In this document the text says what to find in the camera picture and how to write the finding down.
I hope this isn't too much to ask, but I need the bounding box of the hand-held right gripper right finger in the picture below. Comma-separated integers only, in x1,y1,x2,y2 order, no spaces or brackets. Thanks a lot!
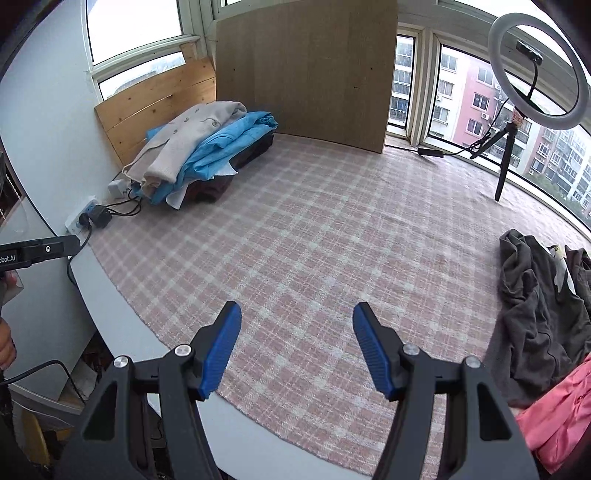
352,302,541,480

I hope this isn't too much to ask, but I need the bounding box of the black gooseneck phone holder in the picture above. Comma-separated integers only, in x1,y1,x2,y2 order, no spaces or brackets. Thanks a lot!
516,39,546,112

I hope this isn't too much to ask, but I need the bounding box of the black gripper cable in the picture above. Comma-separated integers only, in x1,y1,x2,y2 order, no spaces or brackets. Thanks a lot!
0,360,88,409

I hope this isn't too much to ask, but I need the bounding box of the black adapter cable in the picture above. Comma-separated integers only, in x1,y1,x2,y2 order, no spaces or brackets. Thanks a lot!
104,185,144,217

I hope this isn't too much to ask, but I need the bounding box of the wooden board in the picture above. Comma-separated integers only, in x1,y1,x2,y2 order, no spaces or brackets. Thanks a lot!
95,44,218,169

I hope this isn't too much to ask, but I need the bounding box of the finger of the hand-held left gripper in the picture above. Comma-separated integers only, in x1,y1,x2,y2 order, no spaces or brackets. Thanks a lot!
18,234,80,267

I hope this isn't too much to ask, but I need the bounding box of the white window frame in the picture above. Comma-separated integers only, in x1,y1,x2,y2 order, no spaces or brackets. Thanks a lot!
85,0,591,208

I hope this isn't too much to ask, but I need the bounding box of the white ring light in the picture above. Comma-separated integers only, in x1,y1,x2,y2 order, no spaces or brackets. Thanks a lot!
488,10,591,132

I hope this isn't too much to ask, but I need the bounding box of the black power strip cord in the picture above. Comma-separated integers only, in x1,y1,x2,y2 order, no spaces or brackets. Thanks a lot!
67,228,95,287

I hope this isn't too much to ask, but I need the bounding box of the pink plaid cloth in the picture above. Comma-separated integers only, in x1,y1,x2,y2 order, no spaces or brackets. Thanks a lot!
88,134,591,478

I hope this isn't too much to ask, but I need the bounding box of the dark grey garment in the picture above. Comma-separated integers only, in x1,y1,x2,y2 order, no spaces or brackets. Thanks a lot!
488,229,591,409

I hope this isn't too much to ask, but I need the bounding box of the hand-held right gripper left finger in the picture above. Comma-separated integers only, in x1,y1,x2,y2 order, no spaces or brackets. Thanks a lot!
54,301,243,480

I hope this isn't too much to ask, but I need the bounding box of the dark brown garment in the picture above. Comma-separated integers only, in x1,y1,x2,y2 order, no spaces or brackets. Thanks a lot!
563,247,591,296

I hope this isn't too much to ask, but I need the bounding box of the black power adapter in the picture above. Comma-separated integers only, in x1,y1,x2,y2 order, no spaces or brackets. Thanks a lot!
85,205,114,229

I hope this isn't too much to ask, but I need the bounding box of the pink garment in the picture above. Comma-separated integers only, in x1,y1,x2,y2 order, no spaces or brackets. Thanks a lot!
515,353,591,474

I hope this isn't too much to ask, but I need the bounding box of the cream knit sweater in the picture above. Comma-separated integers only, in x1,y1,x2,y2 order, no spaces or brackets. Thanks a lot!
124,102,247,197

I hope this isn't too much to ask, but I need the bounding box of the blue garment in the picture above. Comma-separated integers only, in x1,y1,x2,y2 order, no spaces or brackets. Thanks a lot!
147,111,279,206

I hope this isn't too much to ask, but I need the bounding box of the person's left hand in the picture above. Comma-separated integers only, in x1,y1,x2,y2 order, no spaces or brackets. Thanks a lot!
0,318,18,371

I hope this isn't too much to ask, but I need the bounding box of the white power strip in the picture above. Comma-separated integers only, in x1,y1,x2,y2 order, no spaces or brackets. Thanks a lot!
65,196,100,234

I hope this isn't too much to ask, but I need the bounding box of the black ring light cable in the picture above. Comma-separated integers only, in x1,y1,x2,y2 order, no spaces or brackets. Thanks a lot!
383,108,506,156

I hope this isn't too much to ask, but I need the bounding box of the black tripod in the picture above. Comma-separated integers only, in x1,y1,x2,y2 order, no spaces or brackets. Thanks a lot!
471,108,527,202

